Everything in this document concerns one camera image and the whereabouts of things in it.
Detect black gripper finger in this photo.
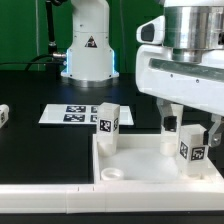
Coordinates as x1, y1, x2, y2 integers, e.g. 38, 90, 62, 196
207, 114, 224, 147

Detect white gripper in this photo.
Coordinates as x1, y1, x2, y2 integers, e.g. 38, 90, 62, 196
136, 45, 224, 132

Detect white square table top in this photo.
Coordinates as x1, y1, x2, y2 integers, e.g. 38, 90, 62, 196
92, 134, 224, 184

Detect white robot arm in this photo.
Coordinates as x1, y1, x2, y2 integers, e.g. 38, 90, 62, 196
50, 0, 224, 147

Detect white L-shaped obstacle fence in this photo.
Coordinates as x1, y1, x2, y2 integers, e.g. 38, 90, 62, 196
0, 183, 224, 214

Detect white base tag plate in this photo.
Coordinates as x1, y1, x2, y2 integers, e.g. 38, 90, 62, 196
38, 103, 135, 126

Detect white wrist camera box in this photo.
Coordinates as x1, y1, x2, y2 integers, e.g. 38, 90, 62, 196
136, 16, 165, 45

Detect black cable with connector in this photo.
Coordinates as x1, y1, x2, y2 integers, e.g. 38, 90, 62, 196
0, 0, 68, 72

